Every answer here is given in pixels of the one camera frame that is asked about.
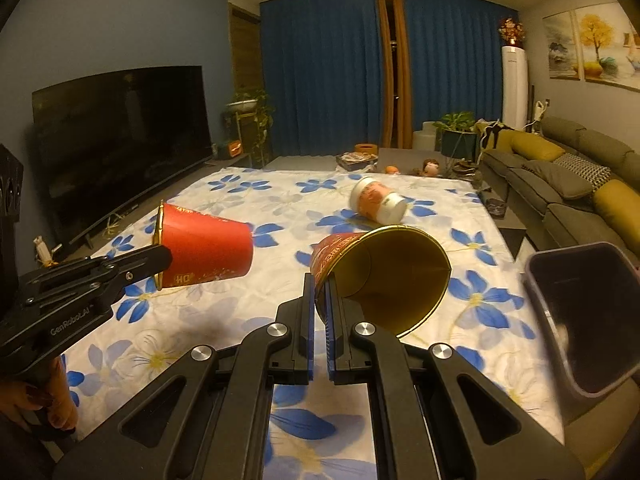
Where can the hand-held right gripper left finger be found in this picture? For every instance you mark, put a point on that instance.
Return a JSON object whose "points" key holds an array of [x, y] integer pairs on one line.
{"points": [[312, 350]]}

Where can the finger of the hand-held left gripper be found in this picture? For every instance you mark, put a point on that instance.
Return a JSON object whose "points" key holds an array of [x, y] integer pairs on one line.
{"points": [[140, 262]]}

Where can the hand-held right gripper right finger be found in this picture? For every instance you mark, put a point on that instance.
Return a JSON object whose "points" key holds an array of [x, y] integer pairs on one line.
{"points": [[329, 355]]}

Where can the red paper cup gold rim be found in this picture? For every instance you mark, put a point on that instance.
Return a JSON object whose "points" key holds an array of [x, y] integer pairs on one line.
{"points": [[205, 245]]}

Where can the red paper cup gold lining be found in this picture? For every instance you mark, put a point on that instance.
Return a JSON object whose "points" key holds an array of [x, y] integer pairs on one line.
{"points": [[400, 275]]}

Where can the dark grey trash bin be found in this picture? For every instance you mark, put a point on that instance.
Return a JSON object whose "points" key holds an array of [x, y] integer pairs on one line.
{"points": [[590, 320]]}

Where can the person's left hand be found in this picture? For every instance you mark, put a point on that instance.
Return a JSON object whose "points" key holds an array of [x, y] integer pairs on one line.
{"points": [[22, 400]]}

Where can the black flat television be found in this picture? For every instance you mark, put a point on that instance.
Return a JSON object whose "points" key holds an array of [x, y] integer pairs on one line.
{"points": [[120, 150]]}

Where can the floral white blue tablecloth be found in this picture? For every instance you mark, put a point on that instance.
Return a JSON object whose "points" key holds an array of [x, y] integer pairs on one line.
{"points": [[280, 200]]}

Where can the white orange paper cup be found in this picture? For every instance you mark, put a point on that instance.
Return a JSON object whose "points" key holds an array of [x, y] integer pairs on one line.
{"points": [[375, 197]]}

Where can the trailing plant on stand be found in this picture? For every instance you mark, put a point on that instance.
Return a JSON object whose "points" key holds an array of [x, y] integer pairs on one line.
{"points": [[245, 107]]}

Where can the printed snack box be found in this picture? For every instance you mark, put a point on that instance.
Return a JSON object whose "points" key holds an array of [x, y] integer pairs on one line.
{"points": [[355, 160]]}

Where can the small orange toy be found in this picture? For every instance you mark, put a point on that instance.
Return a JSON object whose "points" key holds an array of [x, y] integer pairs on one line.
{"points": [[391, 169]]}

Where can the orange tissue box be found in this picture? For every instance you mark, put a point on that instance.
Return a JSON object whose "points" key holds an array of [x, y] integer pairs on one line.
{"points": [[365, 148]]}

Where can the small doll toy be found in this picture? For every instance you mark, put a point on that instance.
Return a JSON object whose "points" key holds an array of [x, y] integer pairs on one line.
{"points": [[430, 166]]}

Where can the black ashtray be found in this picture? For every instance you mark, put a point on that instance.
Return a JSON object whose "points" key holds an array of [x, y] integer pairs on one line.
{"points": [[497, 206]]}

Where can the brown tea ornament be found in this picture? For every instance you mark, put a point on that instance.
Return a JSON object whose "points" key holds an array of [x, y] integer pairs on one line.
{"points": [[465, 167]]}

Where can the white round stool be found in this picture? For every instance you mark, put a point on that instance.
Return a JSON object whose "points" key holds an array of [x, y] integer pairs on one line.
{"points": [[426, 136]]}

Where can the potted plant in dark pot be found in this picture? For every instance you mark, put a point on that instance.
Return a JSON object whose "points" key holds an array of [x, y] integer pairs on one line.
{"points": [[457, 137]]}

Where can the blue curtain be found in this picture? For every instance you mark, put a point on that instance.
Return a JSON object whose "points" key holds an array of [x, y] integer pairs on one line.
{"points": [[450, 60], [320, 70]]}

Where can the grey sectional sofa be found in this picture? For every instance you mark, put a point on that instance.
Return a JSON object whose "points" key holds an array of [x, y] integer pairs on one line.
{"points": [[565, 210]]}

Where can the grey cushion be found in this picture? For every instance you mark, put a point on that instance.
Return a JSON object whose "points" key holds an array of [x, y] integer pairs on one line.
{"points": [[557, 179]]}

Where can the small mustard cushion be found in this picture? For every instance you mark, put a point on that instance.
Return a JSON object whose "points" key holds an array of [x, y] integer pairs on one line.
{"points": [[537, 146]]}

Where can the brown sheer curtain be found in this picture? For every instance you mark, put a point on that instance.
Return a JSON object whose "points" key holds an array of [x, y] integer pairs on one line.
{"points": [[405, 60], [385, 60]]}

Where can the black white patterned cushion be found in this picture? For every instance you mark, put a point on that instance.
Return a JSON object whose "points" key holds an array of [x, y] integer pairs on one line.
{"points": [[590, 169]]}

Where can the small white appliance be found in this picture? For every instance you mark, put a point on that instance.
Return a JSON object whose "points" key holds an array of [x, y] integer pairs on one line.
{"points": [[540, 112]]}

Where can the large mustard cushion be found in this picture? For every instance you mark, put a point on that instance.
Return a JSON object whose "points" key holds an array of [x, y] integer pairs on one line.
{"points": [[620, 207]]}

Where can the white standing air conditioner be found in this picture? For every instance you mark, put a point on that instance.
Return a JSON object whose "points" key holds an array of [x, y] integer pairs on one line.
{"points": [[515, 85]]}

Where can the red gold flower ornament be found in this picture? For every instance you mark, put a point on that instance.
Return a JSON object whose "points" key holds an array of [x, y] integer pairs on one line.
{"points": [[512, 32]]}

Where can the wooden wall panel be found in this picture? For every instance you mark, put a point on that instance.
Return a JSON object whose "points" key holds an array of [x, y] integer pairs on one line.
{"points": [[244, 50]]}

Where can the small landscape wall painting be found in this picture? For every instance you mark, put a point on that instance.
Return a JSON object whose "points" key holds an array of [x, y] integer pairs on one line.
{"points": [[562, 45]]}

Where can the tree and sailboat wall painting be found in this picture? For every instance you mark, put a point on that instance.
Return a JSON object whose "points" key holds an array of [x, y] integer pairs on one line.
{"points": [[605, 45]]}

